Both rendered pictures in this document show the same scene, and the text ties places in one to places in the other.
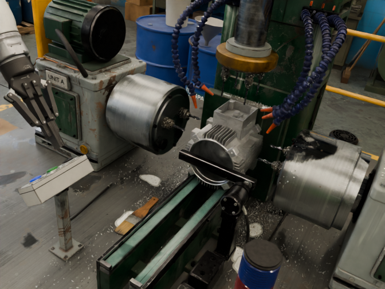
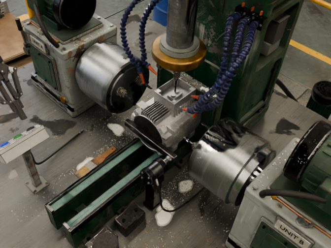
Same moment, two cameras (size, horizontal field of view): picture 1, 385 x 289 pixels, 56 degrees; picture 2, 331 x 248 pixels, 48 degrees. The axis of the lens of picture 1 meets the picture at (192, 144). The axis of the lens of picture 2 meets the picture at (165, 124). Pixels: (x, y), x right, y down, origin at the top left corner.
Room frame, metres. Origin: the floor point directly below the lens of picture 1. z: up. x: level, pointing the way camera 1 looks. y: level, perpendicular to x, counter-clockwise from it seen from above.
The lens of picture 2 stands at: (0.05, -0.33, 2.06)
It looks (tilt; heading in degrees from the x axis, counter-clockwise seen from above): 47 degrees down; 13
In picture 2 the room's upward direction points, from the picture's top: 4 degrees clockwise
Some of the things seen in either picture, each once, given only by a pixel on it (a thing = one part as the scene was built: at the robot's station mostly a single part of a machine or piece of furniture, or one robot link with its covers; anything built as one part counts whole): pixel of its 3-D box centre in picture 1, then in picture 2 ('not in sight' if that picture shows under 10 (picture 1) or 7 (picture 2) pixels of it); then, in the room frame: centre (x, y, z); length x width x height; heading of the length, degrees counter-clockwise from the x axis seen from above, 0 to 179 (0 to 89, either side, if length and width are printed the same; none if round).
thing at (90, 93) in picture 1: (89, 102); (71, 56); (1.29, 0.42, 0.99); 0.35 x 0.31 x 0.37; 63
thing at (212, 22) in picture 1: (209, 36); not in sight; (2.69, -0.03, 0.93); 0.25 x 0.24 x 0.25; 153
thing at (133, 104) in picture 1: (138, 109); (105, 71); (1.18, 0.21, 1.04); 0.37 x 0.25 x 0.25; 63
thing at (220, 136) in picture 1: (224, 149); (166, 119); (1.01, -0.11, 1.02); 0.20 x 0.19 x 0.19; 153
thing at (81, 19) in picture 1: (73, 59); (54, 23); (1.28, 0.47, 1.16); 0.33 x 0.26 x 0.42; 63
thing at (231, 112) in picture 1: (234, 119); (174, 97); (1.05, -0.12, 1.11); 0.12 x 0.11 x 0.07; 153
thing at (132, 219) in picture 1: (139, 215); (96, 162); (0.89, 0.14, 0.80); 0.21 x 0.05 x 0.01; 156
